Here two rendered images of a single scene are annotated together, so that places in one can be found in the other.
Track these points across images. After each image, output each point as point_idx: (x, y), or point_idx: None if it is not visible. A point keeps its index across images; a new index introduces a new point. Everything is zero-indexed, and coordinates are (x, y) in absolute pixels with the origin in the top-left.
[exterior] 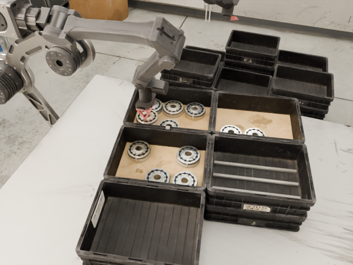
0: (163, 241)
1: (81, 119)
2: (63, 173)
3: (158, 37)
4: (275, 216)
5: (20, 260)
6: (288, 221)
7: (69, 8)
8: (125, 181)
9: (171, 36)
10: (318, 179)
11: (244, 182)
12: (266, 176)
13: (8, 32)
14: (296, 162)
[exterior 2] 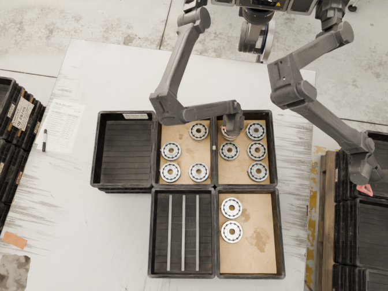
0: (123, 165)
1: (247, 78)
2: (187, 85)
3: (153, 99)
4: None
5: (120, 85)
6: None
7: (264, 14)
8: (154, 127)
9: (165, 109)
10: None
11: (181, 222)
12: (189, 242)
13: None
14: (209, 272)
